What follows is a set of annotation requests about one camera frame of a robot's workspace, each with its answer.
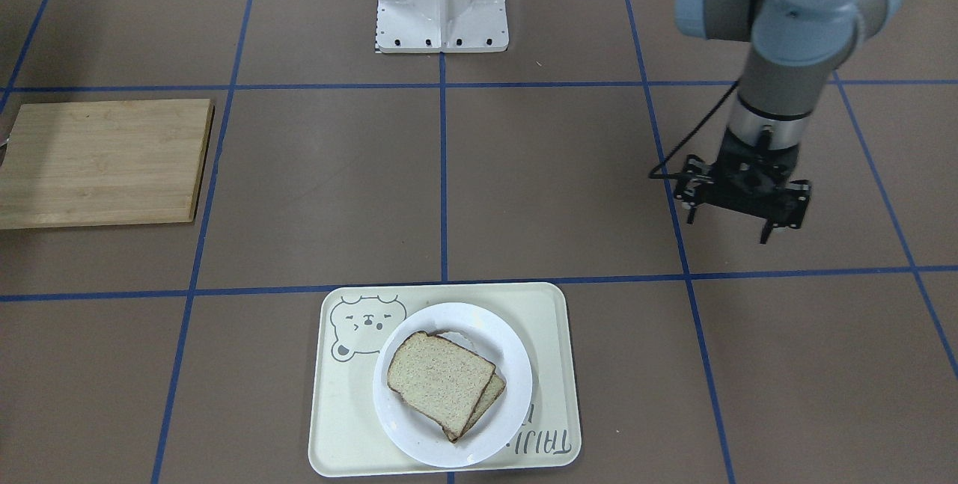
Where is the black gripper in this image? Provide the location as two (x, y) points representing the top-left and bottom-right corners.
(674, 132), (812, 245)

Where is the white round plate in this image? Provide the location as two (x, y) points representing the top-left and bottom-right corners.
(372, 302), (534, 469)

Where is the bread slice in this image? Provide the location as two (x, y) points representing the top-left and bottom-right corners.
(386, 331), (497, 437)
(437, 331), (506, 443)

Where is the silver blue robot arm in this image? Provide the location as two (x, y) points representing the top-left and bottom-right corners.
(649, 0), (904, 243)

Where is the cream bear serving tray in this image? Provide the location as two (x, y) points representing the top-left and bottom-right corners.
(308, 282), (582, 477)

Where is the brown paper table cover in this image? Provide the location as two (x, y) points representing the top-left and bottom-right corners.
(2, 0), (956, 483)

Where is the bamboo cutting board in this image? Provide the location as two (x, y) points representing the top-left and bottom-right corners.
(1, 99), (215, 230)

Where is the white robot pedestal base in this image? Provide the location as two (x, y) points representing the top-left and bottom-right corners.
(374, 0), (510, 54)

